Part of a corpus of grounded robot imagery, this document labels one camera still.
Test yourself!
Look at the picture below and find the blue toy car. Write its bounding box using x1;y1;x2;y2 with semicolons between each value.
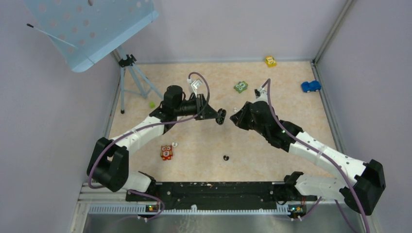
301;80;322;93

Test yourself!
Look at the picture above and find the light blue tripod stand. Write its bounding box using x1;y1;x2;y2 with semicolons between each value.
113;45;164;115

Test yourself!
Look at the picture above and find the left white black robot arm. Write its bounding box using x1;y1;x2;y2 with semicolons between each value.
86;85;226;201

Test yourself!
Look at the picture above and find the small green block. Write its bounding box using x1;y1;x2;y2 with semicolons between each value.
149;102;156;109

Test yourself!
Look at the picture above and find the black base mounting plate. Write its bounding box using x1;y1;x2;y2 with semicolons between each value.
125;182;318;210

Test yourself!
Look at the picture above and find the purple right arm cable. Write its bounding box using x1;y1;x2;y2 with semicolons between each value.
261;78;371;233

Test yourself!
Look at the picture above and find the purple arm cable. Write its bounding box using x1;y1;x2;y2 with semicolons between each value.
87;72;210;190
261;78;371;233

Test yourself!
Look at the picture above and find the aluminium frame rail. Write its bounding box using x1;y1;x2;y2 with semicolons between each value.
69;184;365;233

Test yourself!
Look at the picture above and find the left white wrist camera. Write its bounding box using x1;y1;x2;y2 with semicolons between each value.
187;78;203;95

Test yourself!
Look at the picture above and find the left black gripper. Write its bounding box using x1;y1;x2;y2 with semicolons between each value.
174;94;221;120

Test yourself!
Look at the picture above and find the light blue perforated board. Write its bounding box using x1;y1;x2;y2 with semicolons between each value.
24;0;159;73

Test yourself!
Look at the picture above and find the black earbud charging case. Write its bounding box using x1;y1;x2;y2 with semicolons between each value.
215;108;226;125

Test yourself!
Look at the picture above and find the green owl toy block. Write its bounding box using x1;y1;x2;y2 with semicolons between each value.
233;81;248;94

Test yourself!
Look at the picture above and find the red owl toy block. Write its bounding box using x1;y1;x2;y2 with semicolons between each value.
160;145;173;161

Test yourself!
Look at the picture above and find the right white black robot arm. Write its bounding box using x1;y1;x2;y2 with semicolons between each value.
230;101;386;216

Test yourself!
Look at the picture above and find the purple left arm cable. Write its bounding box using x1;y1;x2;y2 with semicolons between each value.
87;72;210;190

